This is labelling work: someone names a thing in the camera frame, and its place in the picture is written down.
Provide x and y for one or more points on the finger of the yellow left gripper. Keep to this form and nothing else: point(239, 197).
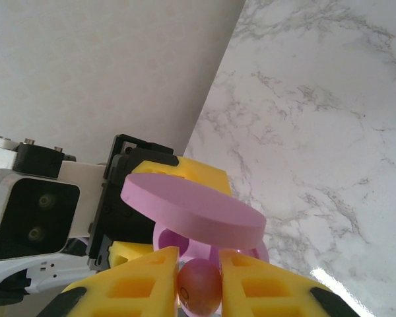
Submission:
point(128, 252)
point(201, 171)

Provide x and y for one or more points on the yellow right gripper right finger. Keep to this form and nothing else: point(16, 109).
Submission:
point(267, 290)

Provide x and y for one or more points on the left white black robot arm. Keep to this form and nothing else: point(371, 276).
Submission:
point(36, 269)

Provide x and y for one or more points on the pink earbud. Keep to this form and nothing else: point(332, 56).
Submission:
point(199, 284)

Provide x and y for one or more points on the pink earbud charging case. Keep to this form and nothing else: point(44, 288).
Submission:
point(191, 211)

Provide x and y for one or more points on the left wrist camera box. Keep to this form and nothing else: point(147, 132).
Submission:
point(36, 214)

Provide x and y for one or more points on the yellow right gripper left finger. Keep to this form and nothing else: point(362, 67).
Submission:
point(135, 290)

